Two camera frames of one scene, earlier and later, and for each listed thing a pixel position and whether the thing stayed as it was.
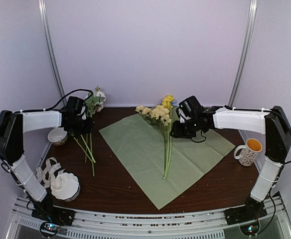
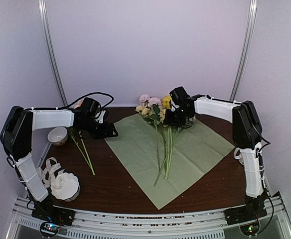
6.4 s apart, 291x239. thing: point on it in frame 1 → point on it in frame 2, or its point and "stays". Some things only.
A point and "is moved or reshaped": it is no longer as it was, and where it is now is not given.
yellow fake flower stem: x=168 y=101 stays
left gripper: x=88 y=129 → x=106 y=132
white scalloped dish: x=66 y=186 stays
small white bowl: x=58 y=136 stays
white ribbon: x=44 y=176 stays
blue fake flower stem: x=174 y=103 is moved or reshaped
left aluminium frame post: x=46 y=22 stays
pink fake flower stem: x=94 y=101 → x=146 y=101
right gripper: x=178 y=133 → x=169 y=120
